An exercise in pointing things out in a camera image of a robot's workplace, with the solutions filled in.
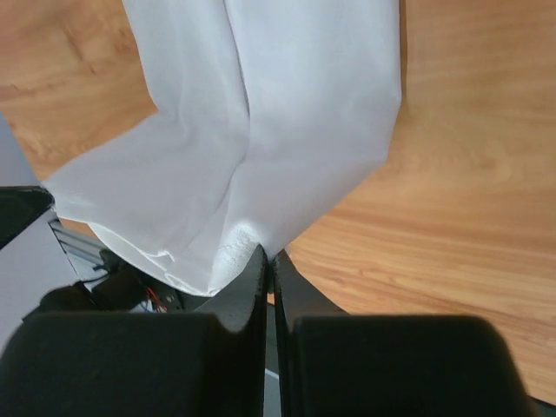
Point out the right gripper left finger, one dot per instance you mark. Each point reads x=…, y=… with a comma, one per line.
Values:
x=209, y=362

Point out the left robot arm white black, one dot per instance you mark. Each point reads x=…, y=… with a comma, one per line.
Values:
x=20, y=207

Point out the aluminium frame rail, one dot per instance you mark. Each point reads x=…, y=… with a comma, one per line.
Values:
x=83, y=252

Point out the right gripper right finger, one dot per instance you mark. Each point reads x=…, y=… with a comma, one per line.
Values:
x=332, y=363

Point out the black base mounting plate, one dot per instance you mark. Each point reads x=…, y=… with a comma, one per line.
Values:
x=119, y=287

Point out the white t-shirt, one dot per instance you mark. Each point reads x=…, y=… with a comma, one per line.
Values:
x=268, y=114

